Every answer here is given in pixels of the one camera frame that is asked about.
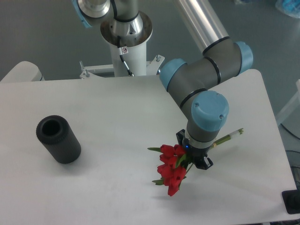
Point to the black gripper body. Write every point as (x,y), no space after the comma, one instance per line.
(197,149)

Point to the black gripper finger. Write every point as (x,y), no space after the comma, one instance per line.
(181,137)
(203,162)

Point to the red tulip bouquet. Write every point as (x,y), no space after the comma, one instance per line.
(176,165)

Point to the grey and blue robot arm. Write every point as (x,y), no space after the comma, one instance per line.
(190,85)

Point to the black device at table edge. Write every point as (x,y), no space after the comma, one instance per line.
(291,200)

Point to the white furniture at right edge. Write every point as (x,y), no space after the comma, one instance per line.
(289,107)

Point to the black ribbed cylindrical vase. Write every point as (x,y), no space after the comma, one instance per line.
(55,133)

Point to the blue plastic bag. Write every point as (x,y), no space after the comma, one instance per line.
(289,7)

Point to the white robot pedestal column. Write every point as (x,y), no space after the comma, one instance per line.
(128,48)

